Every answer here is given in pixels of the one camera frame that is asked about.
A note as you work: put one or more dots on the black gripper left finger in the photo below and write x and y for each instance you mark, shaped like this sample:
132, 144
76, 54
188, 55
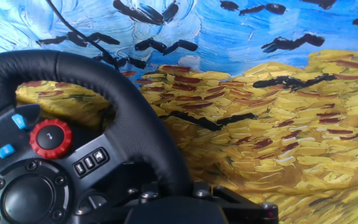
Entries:
135, 202

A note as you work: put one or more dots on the painted wheat field mat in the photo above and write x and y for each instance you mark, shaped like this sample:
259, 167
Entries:
259, 124

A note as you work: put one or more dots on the black racing steering wheel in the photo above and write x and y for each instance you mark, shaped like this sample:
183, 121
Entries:
104, 84

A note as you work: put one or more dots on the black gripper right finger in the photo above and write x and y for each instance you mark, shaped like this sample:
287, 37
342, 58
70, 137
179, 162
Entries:
247, 211

